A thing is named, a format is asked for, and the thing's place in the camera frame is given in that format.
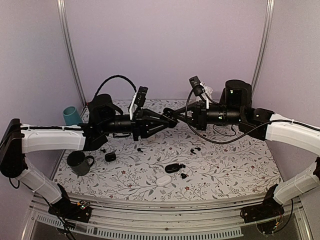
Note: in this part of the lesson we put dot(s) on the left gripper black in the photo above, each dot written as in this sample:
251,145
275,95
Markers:
142,121

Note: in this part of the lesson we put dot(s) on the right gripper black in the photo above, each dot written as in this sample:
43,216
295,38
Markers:
199,108

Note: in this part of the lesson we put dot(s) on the black round earbud case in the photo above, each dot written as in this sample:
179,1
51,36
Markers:
168,113

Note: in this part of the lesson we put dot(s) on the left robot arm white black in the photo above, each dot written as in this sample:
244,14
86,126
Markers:
105,118

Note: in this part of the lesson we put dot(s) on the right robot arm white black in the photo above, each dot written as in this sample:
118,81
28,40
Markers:
235,108

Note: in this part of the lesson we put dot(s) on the black open oval case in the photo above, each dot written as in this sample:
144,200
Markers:
173,168

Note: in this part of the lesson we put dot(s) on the small black earbud case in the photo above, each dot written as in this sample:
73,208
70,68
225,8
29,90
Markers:
110,157

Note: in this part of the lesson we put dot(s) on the white earbud case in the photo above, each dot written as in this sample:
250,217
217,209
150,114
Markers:
163,180

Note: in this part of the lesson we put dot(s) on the white ribbed vase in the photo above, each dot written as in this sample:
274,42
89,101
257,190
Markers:
207,92

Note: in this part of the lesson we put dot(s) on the black earbud right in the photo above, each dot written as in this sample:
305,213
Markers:
193,150

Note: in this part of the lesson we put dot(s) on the floral table mat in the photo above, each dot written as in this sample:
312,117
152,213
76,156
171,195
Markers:
229,165

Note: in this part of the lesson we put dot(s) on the black earbud front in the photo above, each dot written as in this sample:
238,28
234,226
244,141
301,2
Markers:
183,175

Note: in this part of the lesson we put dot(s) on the teal cup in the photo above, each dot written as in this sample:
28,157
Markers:
71,116

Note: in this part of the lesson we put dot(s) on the dark grey mug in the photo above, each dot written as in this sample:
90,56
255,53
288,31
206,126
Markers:
80,163

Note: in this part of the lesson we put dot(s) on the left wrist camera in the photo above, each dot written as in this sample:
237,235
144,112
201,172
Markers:
138,101

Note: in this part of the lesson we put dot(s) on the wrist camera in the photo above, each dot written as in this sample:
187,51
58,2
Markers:
197,90
138,101

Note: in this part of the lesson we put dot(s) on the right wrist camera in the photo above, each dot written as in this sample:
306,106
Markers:
197,90

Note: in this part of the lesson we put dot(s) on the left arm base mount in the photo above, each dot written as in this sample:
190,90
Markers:
64,208

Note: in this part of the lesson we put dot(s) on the right metal corner post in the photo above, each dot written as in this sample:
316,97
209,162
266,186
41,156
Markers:
267,24

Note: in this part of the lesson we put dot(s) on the metal corner post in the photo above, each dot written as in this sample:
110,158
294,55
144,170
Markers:
61,7
267,24

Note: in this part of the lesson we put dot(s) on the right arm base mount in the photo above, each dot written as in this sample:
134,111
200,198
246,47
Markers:
267,209

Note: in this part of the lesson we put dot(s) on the left metal corner post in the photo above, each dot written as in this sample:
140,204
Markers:
61,7

